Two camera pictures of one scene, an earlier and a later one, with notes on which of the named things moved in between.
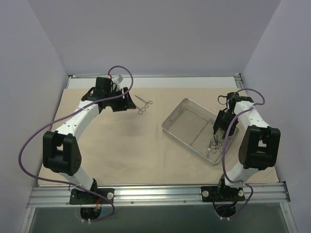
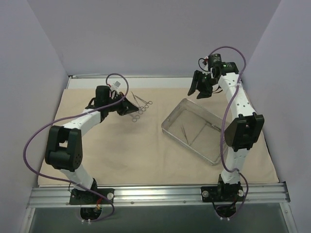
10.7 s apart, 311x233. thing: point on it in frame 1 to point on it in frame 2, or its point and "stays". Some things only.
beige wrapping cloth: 130,147 stays
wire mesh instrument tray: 192,125 stays
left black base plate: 78,197 stays
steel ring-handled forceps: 146,105 stays
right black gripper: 220,125 to 204,81
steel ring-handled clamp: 215,143 to 135,116
